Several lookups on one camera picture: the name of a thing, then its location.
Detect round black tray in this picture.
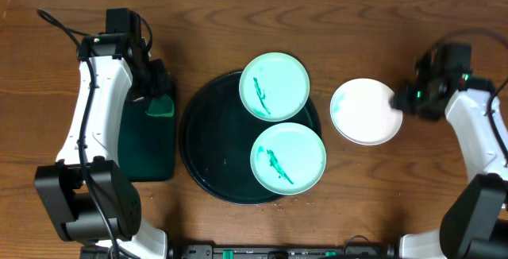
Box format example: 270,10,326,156
179,70,323,206

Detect mint green plate front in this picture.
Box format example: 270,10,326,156
250,122,326,195

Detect green scrubbing sponge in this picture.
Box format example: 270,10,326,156
145,95,175,118

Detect rectangular black water tray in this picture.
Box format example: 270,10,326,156
118,80,177,182

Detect white plate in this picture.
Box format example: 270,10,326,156
329,78,403,145

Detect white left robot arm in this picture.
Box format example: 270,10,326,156
34,8,176,258

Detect mint green plate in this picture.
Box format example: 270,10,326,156
239,52,310,122
250,122,326,195

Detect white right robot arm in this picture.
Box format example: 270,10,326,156
391,43,507,259

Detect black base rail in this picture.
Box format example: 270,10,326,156
79,234,398,259

